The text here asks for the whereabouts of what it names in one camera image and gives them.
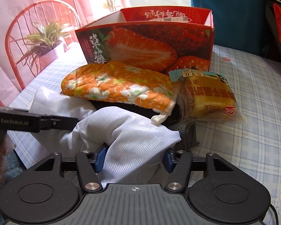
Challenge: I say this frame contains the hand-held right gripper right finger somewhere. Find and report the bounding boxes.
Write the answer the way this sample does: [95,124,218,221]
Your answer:
[164,149,235,191]

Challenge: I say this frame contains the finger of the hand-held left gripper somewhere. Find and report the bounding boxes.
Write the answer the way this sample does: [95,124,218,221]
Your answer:
[39,115,79,132]

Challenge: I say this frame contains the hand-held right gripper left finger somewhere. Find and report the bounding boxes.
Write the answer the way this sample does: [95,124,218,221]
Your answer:
[34,145,107,192]

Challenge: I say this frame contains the grey knitted cloth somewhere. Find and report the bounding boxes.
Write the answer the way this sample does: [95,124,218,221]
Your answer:
[169,119,201,152]

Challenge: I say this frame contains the white cloth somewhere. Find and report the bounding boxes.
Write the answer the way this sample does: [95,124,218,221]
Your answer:
[29,85,181,188]

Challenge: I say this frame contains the black strap bag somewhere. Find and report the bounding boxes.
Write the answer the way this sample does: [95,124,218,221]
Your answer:
[88,99,183,125]

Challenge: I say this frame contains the orange floral oven mitt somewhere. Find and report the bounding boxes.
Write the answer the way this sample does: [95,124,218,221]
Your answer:
[61,60,176,125]

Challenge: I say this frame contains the packaged bread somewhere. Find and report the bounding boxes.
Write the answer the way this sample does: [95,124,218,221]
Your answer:
[168,69,248,124]

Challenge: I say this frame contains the red strawberry print box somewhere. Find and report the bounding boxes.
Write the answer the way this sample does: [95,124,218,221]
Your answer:
[75,7,215,76]

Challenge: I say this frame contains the person's left hand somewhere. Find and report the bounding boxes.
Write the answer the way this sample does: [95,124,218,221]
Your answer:
[0,136,16,185]

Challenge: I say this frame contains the blue curtain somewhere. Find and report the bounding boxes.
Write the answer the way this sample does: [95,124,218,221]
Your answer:
[188,0,268,57]

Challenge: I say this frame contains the black cable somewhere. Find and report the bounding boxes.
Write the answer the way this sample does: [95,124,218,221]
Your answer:
[269,203,279,225]

